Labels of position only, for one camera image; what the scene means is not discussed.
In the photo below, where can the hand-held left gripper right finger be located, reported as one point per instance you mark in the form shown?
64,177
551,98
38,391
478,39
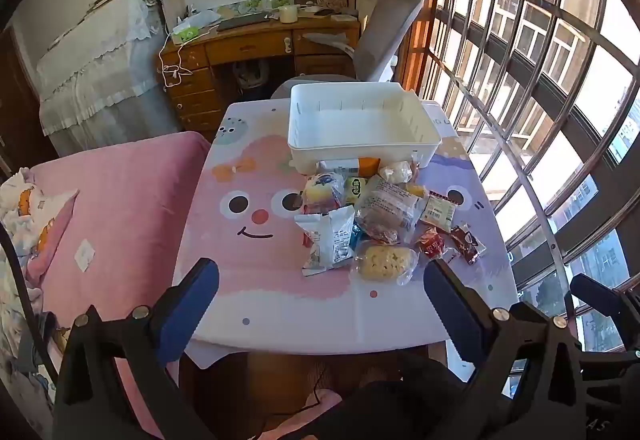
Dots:
450,307

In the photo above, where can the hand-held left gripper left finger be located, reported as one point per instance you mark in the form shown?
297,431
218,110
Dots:
192,307

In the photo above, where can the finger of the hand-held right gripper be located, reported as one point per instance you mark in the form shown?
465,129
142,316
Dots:
600,292

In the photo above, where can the cream biscuit packet red trim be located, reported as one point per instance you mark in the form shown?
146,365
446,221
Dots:
439,212

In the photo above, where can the large clear bread packet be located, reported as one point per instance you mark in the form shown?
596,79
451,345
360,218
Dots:
387,210

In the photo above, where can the white and blue snack packet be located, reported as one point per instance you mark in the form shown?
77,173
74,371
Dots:
327,237

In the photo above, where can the white plastic bin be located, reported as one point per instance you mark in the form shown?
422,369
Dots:
360,125

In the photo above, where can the printed cartoon table cover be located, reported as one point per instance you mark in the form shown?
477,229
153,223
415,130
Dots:
240,270

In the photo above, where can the dark red snack packet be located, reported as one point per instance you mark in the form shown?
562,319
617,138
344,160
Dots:
467,244

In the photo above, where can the clear packet with yellow cake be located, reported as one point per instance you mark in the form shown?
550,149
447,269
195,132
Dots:
382,262

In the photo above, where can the pink blanket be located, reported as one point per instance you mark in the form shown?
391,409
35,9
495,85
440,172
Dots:
125,220

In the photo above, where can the small yellow cake packet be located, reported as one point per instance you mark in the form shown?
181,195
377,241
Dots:
415,190

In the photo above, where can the clear packet with pale bun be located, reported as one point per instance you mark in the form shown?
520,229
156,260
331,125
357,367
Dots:
397,171

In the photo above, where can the small green snack packet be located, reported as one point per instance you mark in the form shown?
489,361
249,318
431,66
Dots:
356,190

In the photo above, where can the colourful cartoon snack packet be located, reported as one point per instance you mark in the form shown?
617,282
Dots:
322,192

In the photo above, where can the orange and white snack packet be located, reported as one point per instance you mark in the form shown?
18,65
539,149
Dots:
350,166

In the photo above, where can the patterned quilt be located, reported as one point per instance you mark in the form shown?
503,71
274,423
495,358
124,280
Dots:
25,210

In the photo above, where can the metal window grille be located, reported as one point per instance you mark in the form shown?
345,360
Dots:
540,70

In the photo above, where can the white lace cloth cover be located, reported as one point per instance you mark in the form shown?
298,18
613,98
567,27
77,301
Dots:
100,70

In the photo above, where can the wooden desk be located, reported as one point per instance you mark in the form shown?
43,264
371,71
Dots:
240,50

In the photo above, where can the dark wooden door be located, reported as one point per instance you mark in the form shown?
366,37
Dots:
17,110

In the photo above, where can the green tissue box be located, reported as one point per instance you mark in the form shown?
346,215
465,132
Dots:
190,32

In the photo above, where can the grey office chair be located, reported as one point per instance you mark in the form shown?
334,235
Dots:
385,30

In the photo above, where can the black keyboard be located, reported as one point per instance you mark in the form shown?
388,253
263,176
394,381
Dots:
242,21

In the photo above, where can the white cup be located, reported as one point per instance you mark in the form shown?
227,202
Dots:
288,15

